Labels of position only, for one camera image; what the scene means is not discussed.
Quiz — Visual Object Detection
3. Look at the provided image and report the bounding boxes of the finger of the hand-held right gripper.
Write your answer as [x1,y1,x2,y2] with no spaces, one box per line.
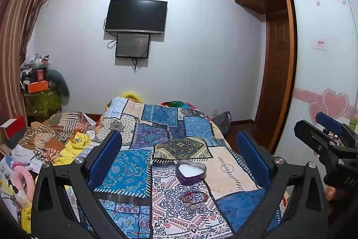
[316,112,358,149]
[294,119,358,189]

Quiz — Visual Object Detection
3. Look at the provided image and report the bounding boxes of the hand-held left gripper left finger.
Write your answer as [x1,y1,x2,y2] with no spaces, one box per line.
[30,129,154,239]

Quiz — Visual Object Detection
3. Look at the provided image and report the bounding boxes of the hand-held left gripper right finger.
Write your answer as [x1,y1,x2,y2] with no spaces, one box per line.
[214,130,330,239]

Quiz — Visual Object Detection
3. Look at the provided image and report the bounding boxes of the purple heart-shaped tin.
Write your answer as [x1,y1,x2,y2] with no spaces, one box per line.
[176,160,207,186]

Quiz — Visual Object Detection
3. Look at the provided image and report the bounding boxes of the red beaded bracelet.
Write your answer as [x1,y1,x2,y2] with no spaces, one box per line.
[181,190,209,202]

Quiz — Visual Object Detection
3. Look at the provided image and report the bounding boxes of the brown beaded bracelet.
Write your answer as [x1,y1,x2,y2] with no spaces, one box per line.
[182,196,207,205]

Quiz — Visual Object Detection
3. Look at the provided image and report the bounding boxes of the person's right hand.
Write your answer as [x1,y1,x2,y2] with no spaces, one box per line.
[326,187,345,207]

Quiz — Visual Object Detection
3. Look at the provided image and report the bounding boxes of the yellow cloth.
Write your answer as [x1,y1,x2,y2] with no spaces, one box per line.
[53,132,93,167]

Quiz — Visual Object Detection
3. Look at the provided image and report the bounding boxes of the grey bag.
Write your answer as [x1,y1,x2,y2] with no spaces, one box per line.
[213,111,232,133]

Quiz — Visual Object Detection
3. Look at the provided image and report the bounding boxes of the orange striped cloth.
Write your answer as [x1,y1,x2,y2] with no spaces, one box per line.
[19,112,97,161]

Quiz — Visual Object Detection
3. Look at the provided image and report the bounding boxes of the yellow round object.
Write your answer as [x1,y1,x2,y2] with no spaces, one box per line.
[121,91,144,103]

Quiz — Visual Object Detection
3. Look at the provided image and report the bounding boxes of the patchwork printed blanket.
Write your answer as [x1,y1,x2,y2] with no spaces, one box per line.
[64,97,291,239]

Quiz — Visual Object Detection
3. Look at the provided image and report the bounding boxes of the brown wooden door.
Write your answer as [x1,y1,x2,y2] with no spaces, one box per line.
[254,13,290,150]

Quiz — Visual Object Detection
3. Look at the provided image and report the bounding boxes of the green round hat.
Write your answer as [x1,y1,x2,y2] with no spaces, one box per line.
[161,100,184,109]

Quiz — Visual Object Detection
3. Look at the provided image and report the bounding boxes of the grey-green plush cloth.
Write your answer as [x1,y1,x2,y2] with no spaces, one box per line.
[46,69,70,106]

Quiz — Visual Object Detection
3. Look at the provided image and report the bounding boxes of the green patterned cloth cover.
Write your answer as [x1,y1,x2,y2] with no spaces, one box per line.
[24,88,64,117]

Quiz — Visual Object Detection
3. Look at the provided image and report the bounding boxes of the orange box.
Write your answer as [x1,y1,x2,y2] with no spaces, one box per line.
[22,80,51,94]

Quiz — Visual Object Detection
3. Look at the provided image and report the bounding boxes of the red box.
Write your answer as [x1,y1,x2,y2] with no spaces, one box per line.
[0,115,26,142]

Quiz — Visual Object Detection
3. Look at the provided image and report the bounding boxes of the pile of clutter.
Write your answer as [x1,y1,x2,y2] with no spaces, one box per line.
[19,54,51,86]

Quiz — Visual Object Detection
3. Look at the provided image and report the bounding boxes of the striped brown curtain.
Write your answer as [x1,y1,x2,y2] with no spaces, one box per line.
[0,0,55,127]

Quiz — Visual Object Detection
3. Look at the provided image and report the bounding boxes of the pink plush ring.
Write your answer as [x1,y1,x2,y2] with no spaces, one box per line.
[8,162,36,201]

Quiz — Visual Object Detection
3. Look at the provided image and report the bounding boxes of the small black wall monitor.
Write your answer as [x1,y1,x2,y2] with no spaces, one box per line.
[115,33,151,59]

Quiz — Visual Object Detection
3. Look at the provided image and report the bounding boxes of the black wall television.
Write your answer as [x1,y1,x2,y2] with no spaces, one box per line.
[104,0,168,34]

